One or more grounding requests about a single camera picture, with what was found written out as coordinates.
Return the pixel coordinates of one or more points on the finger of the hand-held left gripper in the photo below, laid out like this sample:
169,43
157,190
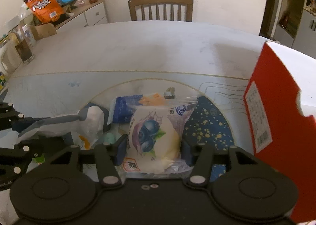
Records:
24,152
22,124

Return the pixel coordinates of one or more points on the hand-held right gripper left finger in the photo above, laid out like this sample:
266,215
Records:
122,148

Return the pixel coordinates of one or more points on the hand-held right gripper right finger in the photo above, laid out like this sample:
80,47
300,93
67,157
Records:
185,153

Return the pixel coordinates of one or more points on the blueberry bread packet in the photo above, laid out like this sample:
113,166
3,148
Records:
150,136

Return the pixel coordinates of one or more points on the blue cracker packet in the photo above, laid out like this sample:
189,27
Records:
123,109

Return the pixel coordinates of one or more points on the white plastic bag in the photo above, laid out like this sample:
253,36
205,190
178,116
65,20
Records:
91,121

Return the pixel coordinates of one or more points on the red cardboard shoe box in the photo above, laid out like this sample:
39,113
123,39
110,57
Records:
271,86

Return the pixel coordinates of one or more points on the white marble desktop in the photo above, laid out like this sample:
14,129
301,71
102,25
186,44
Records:
148,49

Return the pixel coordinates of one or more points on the colourful puzzle cube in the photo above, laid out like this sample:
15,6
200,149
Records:
3,80

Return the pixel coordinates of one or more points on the white kettle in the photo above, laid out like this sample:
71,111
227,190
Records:
6,59

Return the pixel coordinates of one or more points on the glass bottle with dark liquid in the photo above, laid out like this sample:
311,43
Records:
23,49

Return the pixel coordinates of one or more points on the brown cardboard box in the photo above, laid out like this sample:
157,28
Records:
44,31

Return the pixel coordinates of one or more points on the clear glass jar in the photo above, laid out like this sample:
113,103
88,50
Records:
24,14

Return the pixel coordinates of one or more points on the large orange snack bag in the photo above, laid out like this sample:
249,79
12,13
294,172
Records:
43,5

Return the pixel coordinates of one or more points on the white sideboard cabinet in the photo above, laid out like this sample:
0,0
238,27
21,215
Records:
93,15

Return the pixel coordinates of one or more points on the dark brown door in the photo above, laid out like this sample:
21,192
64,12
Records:
267,12

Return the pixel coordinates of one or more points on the white wooden wall cabinet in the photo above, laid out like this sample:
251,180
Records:
306,32

